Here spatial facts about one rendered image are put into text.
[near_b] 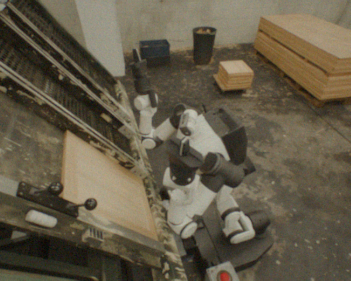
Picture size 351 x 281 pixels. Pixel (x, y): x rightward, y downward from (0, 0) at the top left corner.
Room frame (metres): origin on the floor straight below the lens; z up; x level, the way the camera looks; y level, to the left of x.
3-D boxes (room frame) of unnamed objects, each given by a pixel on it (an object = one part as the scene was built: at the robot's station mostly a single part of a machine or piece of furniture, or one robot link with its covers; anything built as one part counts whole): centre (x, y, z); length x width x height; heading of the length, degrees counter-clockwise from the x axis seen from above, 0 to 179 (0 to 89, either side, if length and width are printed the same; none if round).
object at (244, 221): (1.00, -0.50, 0.28); 0.21 x 0.20 x 0.13; 108
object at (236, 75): (3.94, -1.00, 0.20); 0.61 x 0.53 x 0.40; 9
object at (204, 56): (5.19, -0.60, 0.33); 0.52 x 0.51 x 0.65; 9
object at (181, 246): (0.79, -0.01, 0.69); 0.50 x 0.14 x 0.24; 18
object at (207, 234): (0.99, -0.47, 0.19); 0.64 x 0.52 x 0.33; 108
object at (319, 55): (4.50, -2.54, 0.39); 2.46 x 1.05 x 0.78; 9
